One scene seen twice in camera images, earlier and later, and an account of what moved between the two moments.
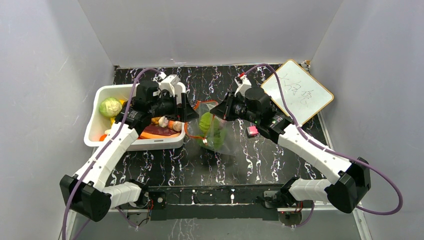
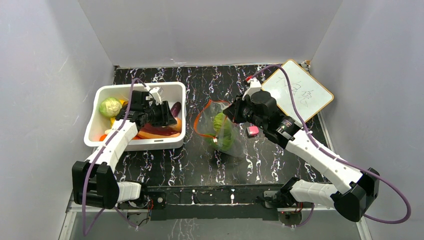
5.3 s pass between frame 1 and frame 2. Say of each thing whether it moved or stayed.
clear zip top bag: moved
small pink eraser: stayed
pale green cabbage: stayed
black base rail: stayed
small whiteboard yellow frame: stayed
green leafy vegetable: moved
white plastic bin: stayed
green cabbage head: moved
